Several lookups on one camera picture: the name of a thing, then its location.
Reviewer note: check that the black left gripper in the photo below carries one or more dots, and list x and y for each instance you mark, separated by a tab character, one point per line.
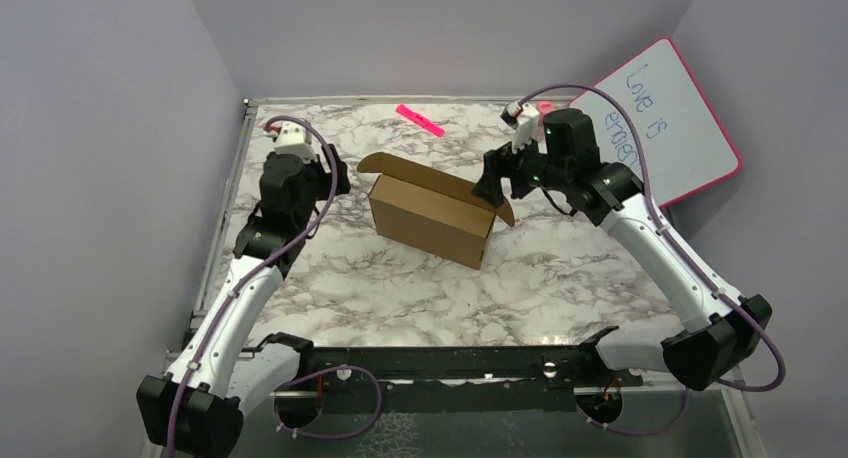
342	180

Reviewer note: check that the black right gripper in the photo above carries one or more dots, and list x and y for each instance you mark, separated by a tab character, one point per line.
498	163

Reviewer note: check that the brown cardboard box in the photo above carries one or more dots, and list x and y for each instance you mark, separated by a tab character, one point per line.
431	210

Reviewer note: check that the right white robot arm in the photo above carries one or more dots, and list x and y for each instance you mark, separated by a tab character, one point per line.
720	325

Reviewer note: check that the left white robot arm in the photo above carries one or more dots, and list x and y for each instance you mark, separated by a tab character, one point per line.
198	406

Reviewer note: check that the pink-capped pen jar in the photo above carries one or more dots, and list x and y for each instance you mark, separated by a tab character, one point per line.
544	107

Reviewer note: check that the pink highlighter marker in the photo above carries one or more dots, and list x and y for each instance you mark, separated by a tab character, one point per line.
420	120

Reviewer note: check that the pink-framed whiteboard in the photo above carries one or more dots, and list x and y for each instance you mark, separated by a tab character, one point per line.
686	147

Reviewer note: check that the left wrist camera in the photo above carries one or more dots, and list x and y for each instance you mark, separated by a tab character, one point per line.
289	138

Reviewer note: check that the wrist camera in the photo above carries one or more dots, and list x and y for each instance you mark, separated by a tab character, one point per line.
524	120
289	138

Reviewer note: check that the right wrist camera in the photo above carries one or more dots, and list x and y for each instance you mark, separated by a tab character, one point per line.
524	120

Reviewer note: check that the aluminium frame rail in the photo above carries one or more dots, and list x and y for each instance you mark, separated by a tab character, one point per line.
199	404

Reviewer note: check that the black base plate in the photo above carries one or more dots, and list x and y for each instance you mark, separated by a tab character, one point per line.
301	377

